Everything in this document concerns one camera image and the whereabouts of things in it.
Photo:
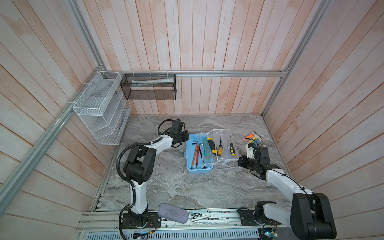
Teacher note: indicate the yellow black screwdriver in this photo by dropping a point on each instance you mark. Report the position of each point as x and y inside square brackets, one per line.
[231, 146]

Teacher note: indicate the blue plastic tool box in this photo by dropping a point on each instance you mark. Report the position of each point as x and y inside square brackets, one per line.
[209, 164]

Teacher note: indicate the pack of coloured markers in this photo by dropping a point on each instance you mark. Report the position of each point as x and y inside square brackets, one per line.
[252, 139]

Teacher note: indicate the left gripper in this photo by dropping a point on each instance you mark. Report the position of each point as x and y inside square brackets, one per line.
[187, 138]

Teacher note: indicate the white wire mesh shelf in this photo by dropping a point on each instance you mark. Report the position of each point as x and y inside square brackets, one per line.
[103, 109]

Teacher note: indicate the black hex key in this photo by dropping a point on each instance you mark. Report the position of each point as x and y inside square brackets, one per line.
[201, 163]

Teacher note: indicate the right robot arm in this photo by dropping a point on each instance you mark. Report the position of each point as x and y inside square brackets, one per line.
[310, 216]

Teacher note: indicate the black mesh wall basket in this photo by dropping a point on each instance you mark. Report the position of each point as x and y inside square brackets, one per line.
[149, 87]

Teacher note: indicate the orange black screwdriver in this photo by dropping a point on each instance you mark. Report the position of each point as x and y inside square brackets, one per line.
[220, 149]

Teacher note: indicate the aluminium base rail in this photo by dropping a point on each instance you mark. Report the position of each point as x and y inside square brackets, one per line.
[224, 224]

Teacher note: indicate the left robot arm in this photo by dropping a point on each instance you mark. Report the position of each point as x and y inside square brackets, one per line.
[135, 165]

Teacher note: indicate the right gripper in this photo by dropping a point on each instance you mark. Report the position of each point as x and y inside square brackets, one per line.
[241, 162]

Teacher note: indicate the red handled hex key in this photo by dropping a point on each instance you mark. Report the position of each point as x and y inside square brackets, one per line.
[198, 154]

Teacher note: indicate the grey fabric pouch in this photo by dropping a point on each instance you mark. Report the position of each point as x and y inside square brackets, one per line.
[173, 213]

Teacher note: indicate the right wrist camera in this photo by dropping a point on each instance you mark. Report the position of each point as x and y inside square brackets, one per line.
[251, 149]

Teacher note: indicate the teal utility knife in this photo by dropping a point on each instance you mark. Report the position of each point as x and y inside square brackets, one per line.
[206, 148]

